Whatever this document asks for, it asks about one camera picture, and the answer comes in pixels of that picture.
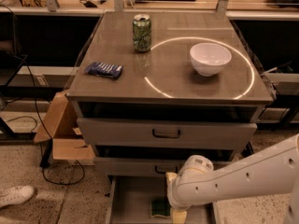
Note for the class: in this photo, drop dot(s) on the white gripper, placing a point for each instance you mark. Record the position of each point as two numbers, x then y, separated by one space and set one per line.
173 194

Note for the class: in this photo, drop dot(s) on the green yellow sponge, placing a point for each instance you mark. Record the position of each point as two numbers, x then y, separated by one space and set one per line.
160 208

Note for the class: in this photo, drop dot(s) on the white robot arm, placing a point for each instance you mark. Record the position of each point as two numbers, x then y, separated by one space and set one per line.
274 170

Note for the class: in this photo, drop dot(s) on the bottom grey drawer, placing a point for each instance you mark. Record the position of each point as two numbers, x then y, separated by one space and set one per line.
131 199

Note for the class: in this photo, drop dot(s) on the grey drawer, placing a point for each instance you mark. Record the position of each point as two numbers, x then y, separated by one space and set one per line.
131 199
166 134
136 167

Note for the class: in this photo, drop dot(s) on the middle grey drawer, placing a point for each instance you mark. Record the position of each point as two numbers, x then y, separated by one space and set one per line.
136 167

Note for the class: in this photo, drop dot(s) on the top grey drawer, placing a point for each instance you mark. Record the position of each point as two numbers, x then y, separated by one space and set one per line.
166 134

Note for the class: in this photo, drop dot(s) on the grey drawer cabinet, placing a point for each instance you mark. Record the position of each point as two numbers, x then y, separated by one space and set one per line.
162 85

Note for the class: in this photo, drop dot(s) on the cardboard box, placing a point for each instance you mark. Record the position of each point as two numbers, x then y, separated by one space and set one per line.
59 129

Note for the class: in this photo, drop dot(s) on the white bowl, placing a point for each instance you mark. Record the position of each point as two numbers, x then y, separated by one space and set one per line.
208 59

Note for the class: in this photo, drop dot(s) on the blue snack packet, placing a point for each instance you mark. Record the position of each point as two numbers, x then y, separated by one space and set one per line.
102 69

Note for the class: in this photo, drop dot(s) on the white shoe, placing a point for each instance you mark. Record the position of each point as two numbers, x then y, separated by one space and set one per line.
16 195

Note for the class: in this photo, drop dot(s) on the green soda can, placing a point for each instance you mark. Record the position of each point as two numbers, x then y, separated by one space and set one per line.
142 32

